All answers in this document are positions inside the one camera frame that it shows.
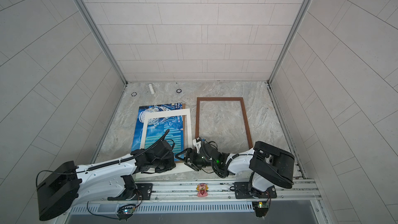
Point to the brown wooden picture frame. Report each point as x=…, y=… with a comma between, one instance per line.
x=224, y=99

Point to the green circuit board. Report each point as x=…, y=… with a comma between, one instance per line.
x=125, y=212
x=260, y=208

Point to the cream white mat board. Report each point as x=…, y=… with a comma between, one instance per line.
x=180, y=167

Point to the left green circuit board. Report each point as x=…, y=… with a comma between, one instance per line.
x=125, y=212

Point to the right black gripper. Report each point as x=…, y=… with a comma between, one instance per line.
x=189, y=153

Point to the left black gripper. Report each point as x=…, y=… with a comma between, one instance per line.
x=172, y=164

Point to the blue poster photo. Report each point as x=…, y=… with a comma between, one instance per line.
x=158, y=126

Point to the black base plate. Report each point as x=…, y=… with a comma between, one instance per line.
x=242, y=190
x=137, y=192

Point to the right green circuit board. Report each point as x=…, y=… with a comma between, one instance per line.
x=260, y=208

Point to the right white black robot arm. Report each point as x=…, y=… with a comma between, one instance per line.
x=269, y=165

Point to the white cylinder tube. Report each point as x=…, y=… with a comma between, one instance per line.
x=151, y=89

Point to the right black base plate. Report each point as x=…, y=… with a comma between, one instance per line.
x=242, y=190

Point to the brown cardboard backing board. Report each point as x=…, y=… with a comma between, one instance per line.
x=184, y=112

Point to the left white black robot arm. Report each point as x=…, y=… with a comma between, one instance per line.
x=70, y=184

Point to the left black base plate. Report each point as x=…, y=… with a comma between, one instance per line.
x=137, y=192

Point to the pink toy figure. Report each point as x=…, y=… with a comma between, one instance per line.
x=202, y=190

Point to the white vented cable duct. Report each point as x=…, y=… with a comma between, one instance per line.
x=167, y=207

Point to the aluminium front rail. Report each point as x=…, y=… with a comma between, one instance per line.
x=219, y=191

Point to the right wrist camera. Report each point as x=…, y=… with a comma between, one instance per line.
x=197, y=143

